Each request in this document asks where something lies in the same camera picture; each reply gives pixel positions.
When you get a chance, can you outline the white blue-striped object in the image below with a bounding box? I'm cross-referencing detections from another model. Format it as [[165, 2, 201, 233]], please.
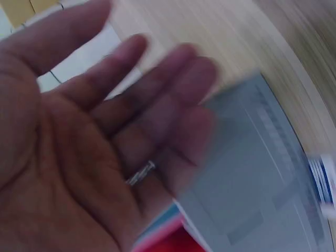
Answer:
[[306, 152, 336, 218]]

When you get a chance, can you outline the person's left hand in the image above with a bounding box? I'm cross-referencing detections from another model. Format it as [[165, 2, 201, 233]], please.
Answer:
[[0, 0, 220, 252]]

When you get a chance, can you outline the grey book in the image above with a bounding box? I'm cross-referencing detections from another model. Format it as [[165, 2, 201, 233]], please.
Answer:
[[173, 68, 334, 252]]

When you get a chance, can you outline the red and blue flat object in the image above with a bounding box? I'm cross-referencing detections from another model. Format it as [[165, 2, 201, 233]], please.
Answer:
[[131, 202, 212, 252]]

